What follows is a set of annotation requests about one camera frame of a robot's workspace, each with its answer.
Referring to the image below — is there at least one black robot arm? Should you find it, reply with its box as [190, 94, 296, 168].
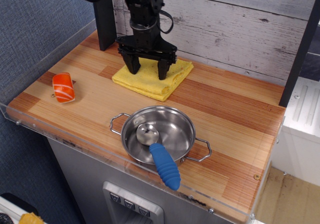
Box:
[116, 0, 177, 80]

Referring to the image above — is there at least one stainless steel pot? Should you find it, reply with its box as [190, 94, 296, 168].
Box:
[110, 106, 212, 169]

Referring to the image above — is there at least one orange salmon sushi toy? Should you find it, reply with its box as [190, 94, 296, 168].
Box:
[52, 72, 75, 104]

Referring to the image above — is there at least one blue handled metal spoon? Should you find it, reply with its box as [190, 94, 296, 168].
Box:
[136, 123, 181, 190]

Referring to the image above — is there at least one silver button control panel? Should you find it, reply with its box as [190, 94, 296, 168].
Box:
[102, 181, 165, 223]

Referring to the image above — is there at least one black right vertical post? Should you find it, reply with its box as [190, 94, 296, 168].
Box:
[279, 0, 320, 107]

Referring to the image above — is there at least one white ribbed appliance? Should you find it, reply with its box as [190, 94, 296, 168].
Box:
[271, 77, 320, 185]

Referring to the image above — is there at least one black left vertical post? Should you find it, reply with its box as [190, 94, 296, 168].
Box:
[93, 0, 117, 51]

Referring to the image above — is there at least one black vertical post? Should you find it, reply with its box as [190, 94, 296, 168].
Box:
[93, 0, 117, 51]
[279, 0, 320, 107]

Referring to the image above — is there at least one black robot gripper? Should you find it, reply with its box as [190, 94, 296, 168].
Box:
[116, 24, 177, 80]

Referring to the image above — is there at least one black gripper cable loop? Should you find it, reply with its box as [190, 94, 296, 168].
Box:
[157, 10, 174, 35]

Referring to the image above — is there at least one clear acrylic table guard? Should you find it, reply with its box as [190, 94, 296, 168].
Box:
[0, 24, 285, 223]

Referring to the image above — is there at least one yellow object bottom left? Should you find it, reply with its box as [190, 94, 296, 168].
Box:
[19, 212, 44, 224]

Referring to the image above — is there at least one yellow towel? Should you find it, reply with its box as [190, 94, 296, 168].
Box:
[111, 58, 194, 101]

